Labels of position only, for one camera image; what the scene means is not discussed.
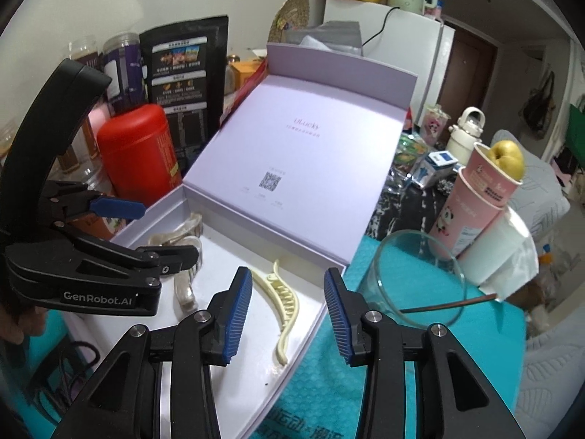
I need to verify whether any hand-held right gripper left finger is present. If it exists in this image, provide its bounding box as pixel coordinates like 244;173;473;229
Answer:
50;266;253;439

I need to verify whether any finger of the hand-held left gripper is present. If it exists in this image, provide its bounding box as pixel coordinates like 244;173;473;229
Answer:
43;180;147;222
52;222;199;284

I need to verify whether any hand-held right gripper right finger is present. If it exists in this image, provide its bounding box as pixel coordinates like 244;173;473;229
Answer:
324;267;526;439

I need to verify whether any pearly beige hair clip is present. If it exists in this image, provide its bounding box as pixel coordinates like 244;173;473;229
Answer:
148;213;203;250

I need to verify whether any clear hair claw clip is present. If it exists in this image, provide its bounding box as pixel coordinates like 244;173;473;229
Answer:
173;238;204;312

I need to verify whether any cream hair claw clip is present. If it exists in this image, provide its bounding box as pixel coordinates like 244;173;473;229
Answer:
249;260;300;367

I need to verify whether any lilac gift box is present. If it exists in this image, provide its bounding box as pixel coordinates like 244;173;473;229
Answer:
110;43;419;439

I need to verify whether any glass cup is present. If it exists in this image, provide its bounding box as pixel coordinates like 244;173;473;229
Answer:
357;230;467;327

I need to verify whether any red canister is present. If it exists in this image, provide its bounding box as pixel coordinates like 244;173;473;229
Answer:
97;104;181;202

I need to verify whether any pink bottle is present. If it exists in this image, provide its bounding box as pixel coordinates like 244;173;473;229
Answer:
87;106;110;161

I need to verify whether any teal bubble mat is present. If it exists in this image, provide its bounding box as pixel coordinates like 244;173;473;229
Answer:
41;233;531;439

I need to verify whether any clear plastic spice jar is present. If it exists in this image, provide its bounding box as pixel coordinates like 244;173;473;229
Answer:
68;39;103;73

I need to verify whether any thin dark stirrer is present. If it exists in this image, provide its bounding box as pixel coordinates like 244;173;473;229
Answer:
402;293;499;314

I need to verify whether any purple label plastic jar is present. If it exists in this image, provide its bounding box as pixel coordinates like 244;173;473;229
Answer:
101;32;147;113

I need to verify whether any black white patterned cloth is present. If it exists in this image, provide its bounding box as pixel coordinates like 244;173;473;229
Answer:
368;178;458;243

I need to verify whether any black snack bag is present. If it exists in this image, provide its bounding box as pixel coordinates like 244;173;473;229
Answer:
139;15;229;170

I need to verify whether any pink paper cup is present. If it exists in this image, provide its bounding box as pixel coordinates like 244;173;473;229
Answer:
430;169;508;257
459;142;524;211

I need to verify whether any red printed packet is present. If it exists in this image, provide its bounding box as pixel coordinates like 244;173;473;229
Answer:
218;61;270;124

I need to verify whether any green packet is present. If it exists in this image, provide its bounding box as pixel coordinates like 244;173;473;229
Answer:
393;135;430;170

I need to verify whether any orange box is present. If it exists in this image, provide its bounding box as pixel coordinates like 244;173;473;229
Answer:
229;59;268;101

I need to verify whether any blue and white box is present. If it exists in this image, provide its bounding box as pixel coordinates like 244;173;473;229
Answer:
414;150;460;188

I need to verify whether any panda print clear cup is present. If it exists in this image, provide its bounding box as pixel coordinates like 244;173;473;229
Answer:
420;103;451;140

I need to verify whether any grey leaf chair cover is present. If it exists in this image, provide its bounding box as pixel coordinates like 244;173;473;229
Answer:
491;128;572;220
521;315;585;417

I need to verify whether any white small kettle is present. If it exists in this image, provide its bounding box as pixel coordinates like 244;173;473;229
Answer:
448;106;486;165

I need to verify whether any yellow-green apple on cups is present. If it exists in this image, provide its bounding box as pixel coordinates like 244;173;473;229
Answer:
487;139;526;181

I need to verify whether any round woven mat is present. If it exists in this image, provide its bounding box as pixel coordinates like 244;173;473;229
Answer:
267;0;327;46

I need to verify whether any white fridge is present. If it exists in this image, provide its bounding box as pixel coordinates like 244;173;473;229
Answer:
324;0;458;120

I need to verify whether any grey plastic bag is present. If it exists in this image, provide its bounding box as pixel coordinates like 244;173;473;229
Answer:
299;20;366;58

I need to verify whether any brown door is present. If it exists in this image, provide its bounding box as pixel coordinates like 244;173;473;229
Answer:
445;23;499;120

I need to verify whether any hanging dark bag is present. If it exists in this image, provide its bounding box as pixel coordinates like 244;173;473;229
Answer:
523;71;558;138

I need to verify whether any green tote bag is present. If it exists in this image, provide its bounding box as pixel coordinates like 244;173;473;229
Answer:
567;103;585;179

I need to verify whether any black power cable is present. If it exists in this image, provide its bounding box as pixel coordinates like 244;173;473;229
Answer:
361;7;403;49

